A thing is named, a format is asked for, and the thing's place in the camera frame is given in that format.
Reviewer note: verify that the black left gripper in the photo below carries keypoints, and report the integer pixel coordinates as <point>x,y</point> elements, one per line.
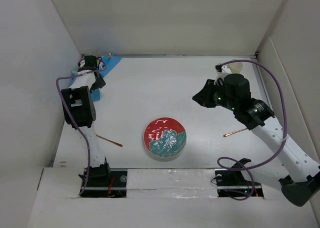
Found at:
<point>100,84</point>

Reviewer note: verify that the copper fork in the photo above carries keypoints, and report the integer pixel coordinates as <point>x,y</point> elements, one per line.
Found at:
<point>113,142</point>

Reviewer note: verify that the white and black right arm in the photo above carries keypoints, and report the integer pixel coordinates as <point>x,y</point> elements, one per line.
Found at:
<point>301,179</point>

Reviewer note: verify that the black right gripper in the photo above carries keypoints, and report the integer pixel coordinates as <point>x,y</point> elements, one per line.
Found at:
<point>203,96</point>

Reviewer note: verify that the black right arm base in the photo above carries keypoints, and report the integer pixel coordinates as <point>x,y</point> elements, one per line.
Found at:
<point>233,184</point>

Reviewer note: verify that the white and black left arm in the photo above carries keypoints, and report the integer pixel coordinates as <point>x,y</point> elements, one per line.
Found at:
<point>80,113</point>

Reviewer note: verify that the pale yellow paper cup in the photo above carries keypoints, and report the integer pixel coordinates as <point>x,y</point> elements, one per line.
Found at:
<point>235,67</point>

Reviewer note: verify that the copper spoon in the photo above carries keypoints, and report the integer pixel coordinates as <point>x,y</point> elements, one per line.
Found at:
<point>234,132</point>

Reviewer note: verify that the red and teal floral plate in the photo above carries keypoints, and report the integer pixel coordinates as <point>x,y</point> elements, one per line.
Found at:
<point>164,139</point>

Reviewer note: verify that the blue space-print cloth placemat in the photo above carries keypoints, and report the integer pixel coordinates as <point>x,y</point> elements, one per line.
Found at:
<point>106,63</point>

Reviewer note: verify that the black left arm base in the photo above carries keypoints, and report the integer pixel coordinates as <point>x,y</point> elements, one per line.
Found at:
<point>104,182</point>

